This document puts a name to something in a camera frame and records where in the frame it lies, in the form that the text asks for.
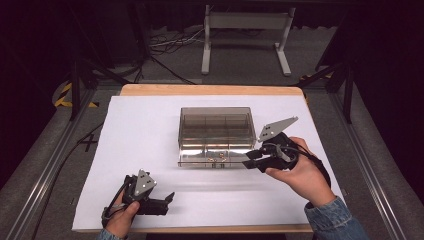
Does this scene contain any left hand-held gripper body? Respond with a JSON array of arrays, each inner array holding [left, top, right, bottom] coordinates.
[[122, 168, 170, 216]]

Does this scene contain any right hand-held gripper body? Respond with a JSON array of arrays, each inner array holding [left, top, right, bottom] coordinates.
[[257, 115, 300, 174]]

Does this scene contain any clear smoky plastic organizer box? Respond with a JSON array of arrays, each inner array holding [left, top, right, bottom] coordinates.
[[178, 106, 258, 150]]

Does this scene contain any clear plastic drawer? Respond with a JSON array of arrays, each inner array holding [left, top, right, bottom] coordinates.
[[176, 145, 258, 169]]

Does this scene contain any person's left hand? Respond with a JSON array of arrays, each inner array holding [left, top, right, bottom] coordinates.
[[105, 200, 141, 239]]

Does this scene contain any person's right hand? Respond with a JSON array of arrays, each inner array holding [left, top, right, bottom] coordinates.
[[264, 136, 337, 208]]

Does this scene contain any white table sheet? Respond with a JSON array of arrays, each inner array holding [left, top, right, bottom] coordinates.
[[71, 95, 344, 231]]

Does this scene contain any black metal stand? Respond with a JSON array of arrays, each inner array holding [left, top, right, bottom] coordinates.
[[298, 59, 355, 125], [68, 6, 133, 122]]

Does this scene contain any white metal stand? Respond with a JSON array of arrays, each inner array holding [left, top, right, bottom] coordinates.
[[200, 4, 297, 77]]

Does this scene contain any yellow black floor tape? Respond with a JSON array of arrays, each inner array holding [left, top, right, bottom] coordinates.
[[53, 81, 100, 109]]

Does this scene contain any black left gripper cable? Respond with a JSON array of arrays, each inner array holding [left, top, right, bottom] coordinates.
[[100, 181, 130, 228]]

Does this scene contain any black floor cable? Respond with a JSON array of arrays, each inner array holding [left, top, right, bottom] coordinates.
[[31, 122, 105, 240]]

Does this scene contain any aluminium floor rail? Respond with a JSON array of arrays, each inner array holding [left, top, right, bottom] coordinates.
[[328, 93, 408, 240], [6, 89, 98, 240]]

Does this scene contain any bundle of floor cables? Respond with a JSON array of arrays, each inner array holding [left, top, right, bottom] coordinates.
[[148, 28, 206, 57]]

